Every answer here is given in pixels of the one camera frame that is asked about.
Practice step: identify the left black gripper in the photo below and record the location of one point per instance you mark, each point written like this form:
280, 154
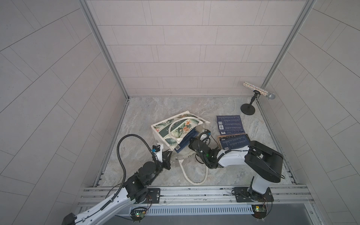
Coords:
166, 162

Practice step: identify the floral canvas tote bag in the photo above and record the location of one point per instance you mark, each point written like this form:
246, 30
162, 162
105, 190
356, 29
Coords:
172, 131

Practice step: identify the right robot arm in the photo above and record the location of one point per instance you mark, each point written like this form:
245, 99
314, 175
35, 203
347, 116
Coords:
266, 162

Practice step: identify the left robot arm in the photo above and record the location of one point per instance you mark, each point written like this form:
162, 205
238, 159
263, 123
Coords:
130, 191

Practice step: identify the stack of blue books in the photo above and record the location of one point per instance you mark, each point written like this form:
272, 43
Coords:
185, 142

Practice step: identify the left circuit board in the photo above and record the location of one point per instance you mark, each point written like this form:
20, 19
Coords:
138, 213

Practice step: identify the circuit board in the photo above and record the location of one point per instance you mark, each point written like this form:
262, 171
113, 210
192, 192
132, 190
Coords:
138, 213
260, 211

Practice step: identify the black microphone stand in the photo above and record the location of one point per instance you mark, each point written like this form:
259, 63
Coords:
249, 109

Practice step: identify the right circuit board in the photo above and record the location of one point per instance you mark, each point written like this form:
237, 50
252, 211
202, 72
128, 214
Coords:
260, 211

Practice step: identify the glitter microphone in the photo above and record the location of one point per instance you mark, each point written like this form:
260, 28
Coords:
268, 95

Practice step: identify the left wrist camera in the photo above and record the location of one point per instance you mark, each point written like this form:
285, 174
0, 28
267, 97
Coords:
157, 150

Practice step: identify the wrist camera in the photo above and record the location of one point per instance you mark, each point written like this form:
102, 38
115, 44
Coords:
157, 150
205, 136

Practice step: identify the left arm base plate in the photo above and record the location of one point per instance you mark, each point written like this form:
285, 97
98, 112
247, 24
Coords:
148, 195

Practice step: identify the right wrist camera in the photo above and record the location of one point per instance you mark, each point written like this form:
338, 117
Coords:
205, 136

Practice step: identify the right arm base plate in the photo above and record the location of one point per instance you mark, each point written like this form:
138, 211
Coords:
243, 196

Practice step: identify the aluminium mounting rail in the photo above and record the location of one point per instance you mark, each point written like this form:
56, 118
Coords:
211, 200

